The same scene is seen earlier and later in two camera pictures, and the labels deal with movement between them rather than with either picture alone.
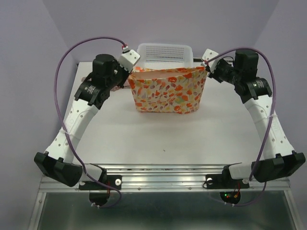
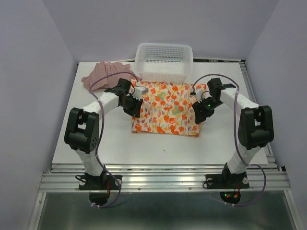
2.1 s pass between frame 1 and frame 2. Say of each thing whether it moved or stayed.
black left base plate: stayed
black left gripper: moved
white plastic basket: stayed
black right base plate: stayed
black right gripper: moved
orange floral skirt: moved
